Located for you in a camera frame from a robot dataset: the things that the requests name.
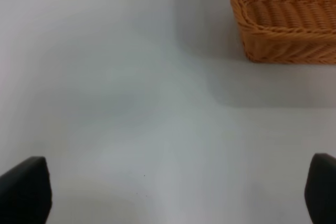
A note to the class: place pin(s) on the orange wicker basket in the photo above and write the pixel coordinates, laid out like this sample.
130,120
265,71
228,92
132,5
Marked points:
287,31

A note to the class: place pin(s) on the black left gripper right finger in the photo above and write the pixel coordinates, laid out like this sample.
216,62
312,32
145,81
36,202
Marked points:
319,191

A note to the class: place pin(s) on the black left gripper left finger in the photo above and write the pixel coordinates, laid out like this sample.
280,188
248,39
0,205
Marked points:
26,195

